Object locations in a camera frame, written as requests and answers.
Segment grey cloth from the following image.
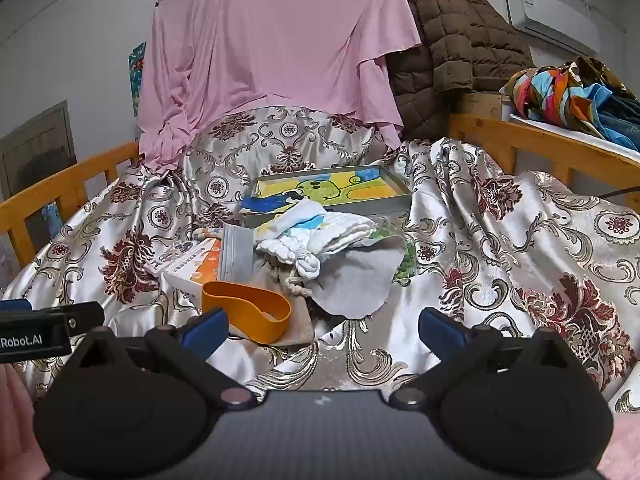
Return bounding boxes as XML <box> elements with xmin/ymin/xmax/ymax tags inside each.
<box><xmin>302</xmin><ymin>232</ymin><xmax>406</xmax><ymax>318</ymax></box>

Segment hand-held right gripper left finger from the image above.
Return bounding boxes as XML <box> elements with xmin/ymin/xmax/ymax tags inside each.
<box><xmin>75</xmin><ymin>307</ymin><xmax>256</xmax><ymax>406</ymax></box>

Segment white waffle towel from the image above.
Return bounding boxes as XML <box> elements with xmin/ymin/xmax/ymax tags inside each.
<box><xmin>255</xmin><ymin>210</ymin><xmax>373</xmax><ymax>278</ymax></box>

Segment floral satin bedspread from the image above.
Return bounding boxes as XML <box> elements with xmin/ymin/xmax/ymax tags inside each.
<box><xmin>0</xmin><ymin>105</ymin><xmax>640</xmax><ymax>421</ymax></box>

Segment orange elastic band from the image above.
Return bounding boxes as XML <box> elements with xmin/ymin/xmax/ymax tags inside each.
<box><xmin>202</xmin><ymin>281</ymin><xmax>292</xmax><ymax>345</ymax></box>

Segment metal tray with cartoon print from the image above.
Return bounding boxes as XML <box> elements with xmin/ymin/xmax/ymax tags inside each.
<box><xmin>240</xmin><ymin>164</ymin><xmax>413</xmax><ymax>228</ymax></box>

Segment pink fuzzy clothing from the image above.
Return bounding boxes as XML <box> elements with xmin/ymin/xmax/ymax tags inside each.
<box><xmin>611</xmin><ymin>407</ymin><xmax>640</xmax><ymax>480</ymax></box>

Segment orange and white box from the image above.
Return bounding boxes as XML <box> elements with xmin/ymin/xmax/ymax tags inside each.
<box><xmin>162</xmin><ymin>237</ymin><xmax>223</xmax><ymax>306</ymax></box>

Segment brown quilted jacket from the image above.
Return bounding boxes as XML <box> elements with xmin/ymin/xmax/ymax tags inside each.
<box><xmin>385</xmin><ymin>0</ymin><xmax>536</xmax><ymax>143</ymax></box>

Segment teal patterned wall poster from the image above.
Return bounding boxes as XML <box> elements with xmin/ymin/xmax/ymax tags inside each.
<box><xmin>127</xmin><ymin>42</ymin><xmax>147</xmax><ymax>116</ymax></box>

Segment blue denim clothes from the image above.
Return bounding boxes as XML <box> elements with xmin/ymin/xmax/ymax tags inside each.
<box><xmin>595</xmin><ymin>80</ymin><xmax>640</xmax><ymax>153</ymax></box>

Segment white cloth with blue print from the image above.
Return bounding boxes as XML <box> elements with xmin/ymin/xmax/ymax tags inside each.
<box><xmin>257</xmin><ymin>199</ymin><xmax>341</xmax><ymax>241</ymax></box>

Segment pink sheet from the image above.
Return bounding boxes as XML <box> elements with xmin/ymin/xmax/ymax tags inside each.
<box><xmin>137</xmin><ymin>0</ymin><xmax>436</xmax><ymax>171</ymax></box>

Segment grey face mask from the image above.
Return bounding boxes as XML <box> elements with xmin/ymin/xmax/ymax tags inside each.
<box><xmin>217</xmin><ymin>225</ymin><xmax>256</xmax><ymax>283</ymax></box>

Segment beige drawstring pouch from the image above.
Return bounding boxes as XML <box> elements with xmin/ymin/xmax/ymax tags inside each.
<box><xmin>227</xmin><ymin>257</ymin><xmax>316</xmax><ymax>346</ymax></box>

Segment bag of green candy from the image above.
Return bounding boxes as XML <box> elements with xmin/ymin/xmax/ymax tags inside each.
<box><xmin>375</xmin><ymin>230</ymin><xmax>418</xmax><ymax>286</ymax></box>

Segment colourful patterned cloth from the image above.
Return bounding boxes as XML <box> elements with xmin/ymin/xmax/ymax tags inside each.
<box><xmin>502</xmin><ymin>62</ymin><xmax>626</xmax><ymax>136</ymax></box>

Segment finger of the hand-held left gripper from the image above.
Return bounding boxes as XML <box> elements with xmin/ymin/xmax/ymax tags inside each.
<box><xmin>0</xmin><ymin>299</ymin><xmax>106</xmax><ymax>333</ymax></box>

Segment long wooden bed rail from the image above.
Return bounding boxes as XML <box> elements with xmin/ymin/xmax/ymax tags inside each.
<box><xmin>447</xmin><ymin>112</ymin><xmax>640</xmax><ymax>211</ymax></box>

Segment white air conditioner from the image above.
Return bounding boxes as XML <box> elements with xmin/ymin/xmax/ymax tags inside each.
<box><xmin>505</xmin><ymin>0</ymin><xmax>601</xmax><ymax>56</ymax></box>

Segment slatted wooden bed rail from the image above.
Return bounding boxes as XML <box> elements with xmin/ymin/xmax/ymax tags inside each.
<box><xmin>0</xmin><ymin>140</ymin><xmax>143</xmax><ymax>256</ymax></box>

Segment grey wall panel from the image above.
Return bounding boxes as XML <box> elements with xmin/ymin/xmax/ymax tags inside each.
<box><xmin>0</xmin><ymin>100</ymin><xmax>77</xmax><ymax>196</ymax></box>

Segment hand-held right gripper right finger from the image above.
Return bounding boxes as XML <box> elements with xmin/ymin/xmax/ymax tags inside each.
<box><xmin>390</xmin><ymin>307</ymin><xmax>568</xmax><ymax>406</ymax></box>

